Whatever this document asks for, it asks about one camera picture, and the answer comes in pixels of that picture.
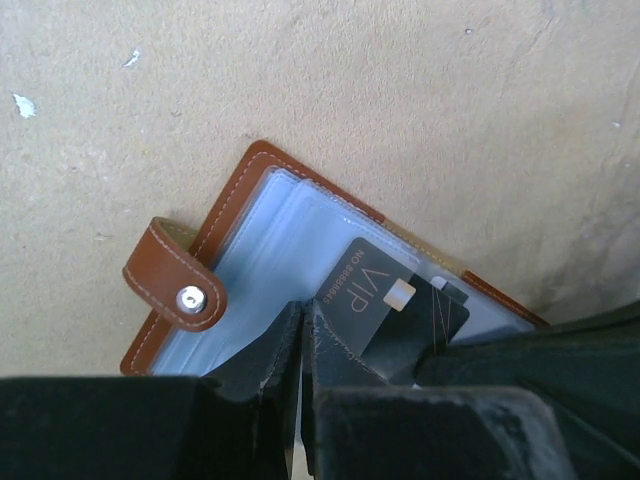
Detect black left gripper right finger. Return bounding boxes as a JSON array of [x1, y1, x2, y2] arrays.
[[302, 301, 575, 479]]

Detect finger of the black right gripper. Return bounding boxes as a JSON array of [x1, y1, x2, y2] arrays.
[[414, 303, 639, 479]]

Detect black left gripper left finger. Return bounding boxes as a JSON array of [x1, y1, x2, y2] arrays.
[[1, 302, 303, 479]]

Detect black VIP credit card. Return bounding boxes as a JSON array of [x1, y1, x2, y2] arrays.
[[316, 237, 470, 385]]

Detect brown leather card holder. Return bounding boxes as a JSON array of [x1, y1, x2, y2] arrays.
[[120, 141, 543, 376]]

